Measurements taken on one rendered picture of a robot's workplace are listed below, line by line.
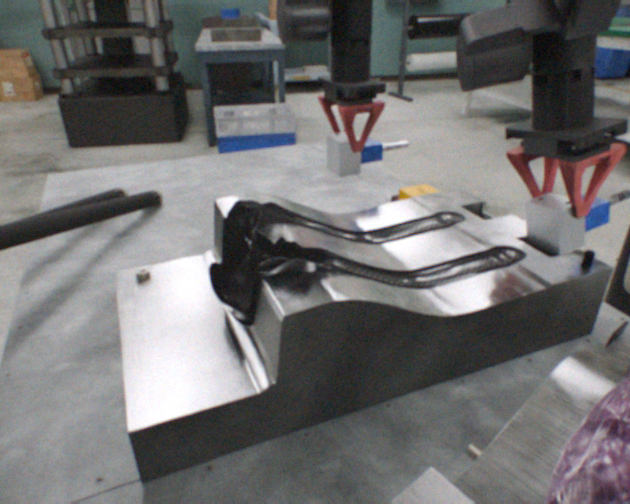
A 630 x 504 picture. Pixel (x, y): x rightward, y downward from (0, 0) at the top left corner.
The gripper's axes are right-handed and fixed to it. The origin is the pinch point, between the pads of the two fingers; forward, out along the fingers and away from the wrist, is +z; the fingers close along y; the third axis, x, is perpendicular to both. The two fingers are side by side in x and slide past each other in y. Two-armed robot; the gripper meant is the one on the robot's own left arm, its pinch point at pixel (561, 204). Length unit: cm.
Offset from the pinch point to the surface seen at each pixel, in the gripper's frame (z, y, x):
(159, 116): 10, -403, -20
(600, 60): 87, -490, 578
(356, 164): -4.3, -26.2, -12.5
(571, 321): 11.1, 5.6, -4.4
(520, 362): 13.1, 5.9, -11.7
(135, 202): -4, -46, -46
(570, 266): 5.0, 4.6, -3.5
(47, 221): -8, -30, -56
